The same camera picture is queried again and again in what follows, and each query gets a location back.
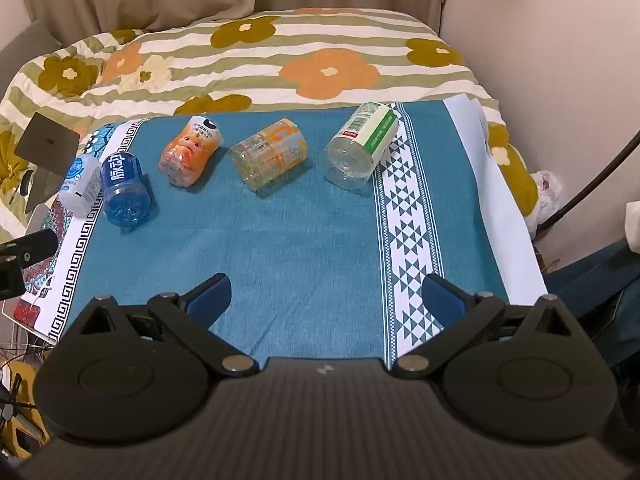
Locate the white plastic bag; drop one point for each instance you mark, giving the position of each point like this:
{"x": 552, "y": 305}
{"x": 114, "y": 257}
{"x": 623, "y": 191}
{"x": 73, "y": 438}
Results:
{"x": 546, "y": 191}

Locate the person's dark blue trousers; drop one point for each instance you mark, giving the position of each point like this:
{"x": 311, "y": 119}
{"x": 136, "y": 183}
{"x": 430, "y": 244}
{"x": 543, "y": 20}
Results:
{"x": 597, "y": 290}

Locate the clear cup with orange label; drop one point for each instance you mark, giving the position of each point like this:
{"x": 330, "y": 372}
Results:
{"x": 269, "y": 155}

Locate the floral striped blanket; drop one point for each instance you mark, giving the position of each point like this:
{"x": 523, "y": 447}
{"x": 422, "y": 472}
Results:
{"x": 240, "y": 65}

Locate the white cup with blue label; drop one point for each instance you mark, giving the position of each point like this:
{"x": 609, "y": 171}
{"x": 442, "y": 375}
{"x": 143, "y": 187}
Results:
{"x": 80, "y": 183}

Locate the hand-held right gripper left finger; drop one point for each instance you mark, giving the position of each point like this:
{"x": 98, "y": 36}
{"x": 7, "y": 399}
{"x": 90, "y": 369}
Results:
{"x": 210, "y": 301}

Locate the white tissue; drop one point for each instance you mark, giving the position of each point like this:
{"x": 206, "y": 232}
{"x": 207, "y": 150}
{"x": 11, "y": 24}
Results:
{"x": 633, "y": 225}

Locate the red patterned mat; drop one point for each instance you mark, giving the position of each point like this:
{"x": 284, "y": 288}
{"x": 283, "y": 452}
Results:
{"x": 36, "y": 280}

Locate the orange pink plastic cup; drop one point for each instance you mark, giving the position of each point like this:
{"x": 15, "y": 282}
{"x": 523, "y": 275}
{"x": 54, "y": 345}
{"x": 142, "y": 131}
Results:
{"x": 192, "y": 153}

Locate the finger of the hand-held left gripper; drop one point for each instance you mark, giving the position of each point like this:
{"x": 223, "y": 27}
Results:
{"x": 31, "y": 246}

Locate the blue plastic cup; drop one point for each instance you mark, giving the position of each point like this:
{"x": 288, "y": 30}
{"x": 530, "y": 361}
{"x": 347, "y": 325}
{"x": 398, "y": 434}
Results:
{"x": 123, "y": 191}

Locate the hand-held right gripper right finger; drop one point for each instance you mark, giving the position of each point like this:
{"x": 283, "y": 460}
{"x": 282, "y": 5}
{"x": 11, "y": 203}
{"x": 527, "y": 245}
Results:
{"x": 442, "y": 302}

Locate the teal patterned cloth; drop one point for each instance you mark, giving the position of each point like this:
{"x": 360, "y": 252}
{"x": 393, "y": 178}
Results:
{"x": 300, "y": 240}

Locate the yellow object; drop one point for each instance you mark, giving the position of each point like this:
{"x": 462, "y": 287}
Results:
{"x": 17, "y": 405}

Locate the clear cup with green label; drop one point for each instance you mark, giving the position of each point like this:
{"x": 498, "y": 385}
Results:
{"x": 361, "y": 144}

